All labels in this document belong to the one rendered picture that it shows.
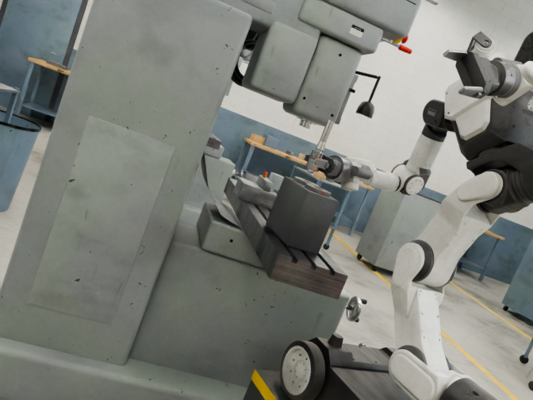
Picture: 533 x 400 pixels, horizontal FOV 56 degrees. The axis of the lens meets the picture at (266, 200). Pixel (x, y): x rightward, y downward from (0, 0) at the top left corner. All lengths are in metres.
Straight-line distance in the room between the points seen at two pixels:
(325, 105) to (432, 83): 7.74
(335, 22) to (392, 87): 7.39
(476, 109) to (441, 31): 8.05
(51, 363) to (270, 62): 1.33
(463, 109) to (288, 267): 0.78
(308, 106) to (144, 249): 0.82
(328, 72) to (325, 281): 0.85
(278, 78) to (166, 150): 0.50
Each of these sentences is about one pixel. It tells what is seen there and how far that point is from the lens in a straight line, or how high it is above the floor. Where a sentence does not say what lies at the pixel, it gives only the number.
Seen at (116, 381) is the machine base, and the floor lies 0.18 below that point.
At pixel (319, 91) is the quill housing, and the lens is 2.00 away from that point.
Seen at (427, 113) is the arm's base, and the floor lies 1.49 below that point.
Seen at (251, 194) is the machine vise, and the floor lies 0.94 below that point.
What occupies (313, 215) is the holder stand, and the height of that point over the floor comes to 1.03.
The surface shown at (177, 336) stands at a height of 0.34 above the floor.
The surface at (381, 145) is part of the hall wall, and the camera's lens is 9.36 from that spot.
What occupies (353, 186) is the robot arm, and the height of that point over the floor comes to 1.14.
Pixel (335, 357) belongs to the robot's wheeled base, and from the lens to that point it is 1.81.
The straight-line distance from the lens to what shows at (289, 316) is 2.12.
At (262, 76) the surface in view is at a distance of 1.93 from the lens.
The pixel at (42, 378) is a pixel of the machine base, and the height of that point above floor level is 0.13.
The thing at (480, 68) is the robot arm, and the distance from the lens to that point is 1.35.
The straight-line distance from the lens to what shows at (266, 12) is 1.95.
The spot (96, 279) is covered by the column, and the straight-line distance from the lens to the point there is 1.93.
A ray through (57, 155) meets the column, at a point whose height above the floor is 0.89.
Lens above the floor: 1.24
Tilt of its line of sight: 8 degrees down
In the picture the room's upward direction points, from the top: 22 degrees clockwise
